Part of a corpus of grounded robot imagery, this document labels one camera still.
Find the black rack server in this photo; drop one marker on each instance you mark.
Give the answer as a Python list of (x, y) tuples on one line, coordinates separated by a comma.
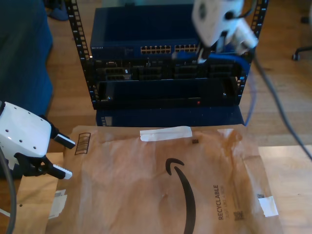
[(156, 70)]

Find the black rack shelf unit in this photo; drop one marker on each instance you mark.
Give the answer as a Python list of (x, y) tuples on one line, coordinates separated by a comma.
[(165, 90)]

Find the blue sofa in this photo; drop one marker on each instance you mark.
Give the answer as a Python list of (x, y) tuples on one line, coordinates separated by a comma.
[(24, 61)]

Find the blue box under rack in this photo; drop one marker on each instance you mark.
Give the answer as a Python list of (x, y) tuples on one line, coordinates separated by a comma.
[(170, 117)]

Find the brown paper mailer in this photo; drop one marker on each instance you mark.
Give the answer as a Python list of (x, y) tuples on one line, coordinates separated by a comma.
[(134, 182)]

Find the black office chair base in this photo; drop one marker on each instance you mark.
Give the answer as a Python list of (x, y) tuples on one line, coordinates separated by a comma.
[(302, 50)]

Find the blue slipper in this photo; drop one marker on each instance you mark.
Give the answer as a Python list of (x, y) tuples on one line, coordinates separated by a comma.
[(58, 14)]

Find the black perforated rack post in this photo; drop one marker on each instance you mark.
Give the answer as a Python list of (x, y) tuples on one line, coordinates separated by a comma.
[(79, 41), (258, 17)]

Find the blue network switch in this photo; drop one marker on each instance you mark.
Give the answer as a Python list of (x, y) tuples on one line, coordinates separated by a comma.
[(146, 26)]

